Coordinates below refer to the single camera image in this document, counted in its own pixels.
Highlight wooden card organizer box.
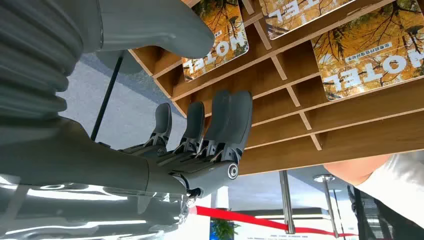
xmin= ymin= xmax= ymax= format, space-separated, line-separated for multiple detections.
xmin=127 ymin=0 xmax=424 ymax=176

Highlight person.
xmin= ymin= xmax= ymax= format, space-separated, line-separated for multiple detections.
xmin=322 ymin=150 xmax=424 ymax=229

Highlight green potted plant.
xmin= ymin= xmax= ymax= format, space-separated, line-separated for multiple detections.
xmin=210 ymin=218 xmax=241 ymax=240

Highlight red barrier belt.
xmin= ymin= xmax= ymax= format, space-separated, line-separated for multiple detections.
xmin=188 ymin=205 xmax=359 ymax=238

